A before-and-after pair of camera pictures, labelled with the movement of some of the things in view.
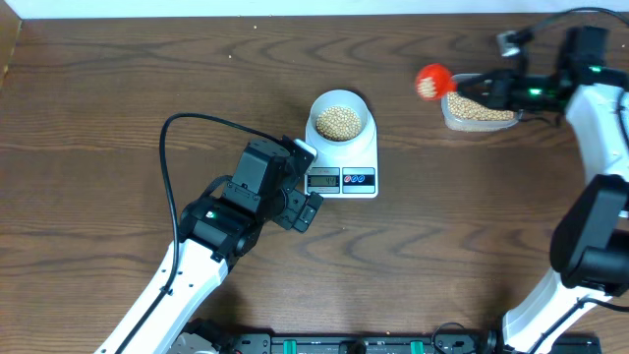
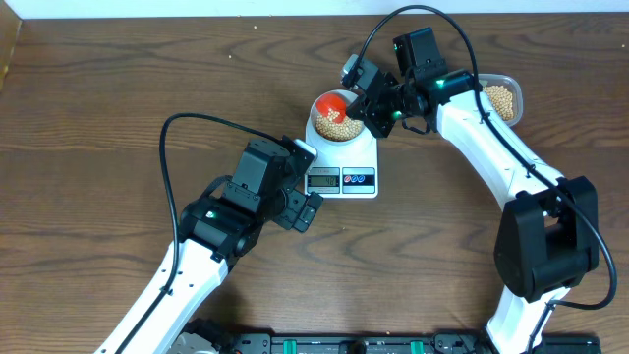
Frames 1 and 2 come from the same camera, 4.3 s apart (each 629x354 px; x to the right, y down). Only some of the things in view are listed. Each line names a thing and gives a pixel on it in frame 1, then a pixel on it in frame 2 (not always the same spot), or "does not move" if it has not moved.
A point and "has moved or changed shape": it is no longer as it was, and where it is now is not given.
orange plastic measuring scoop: x=434 y=82 has moved or changed shape
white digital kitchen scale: x=344 y=172 does not move
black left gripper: x=295 y=202 does not move
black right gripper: x=496 y=83 to x=371 y=115
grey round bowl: x=339 y=116 does not move
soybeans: x=338 y=123 does not move
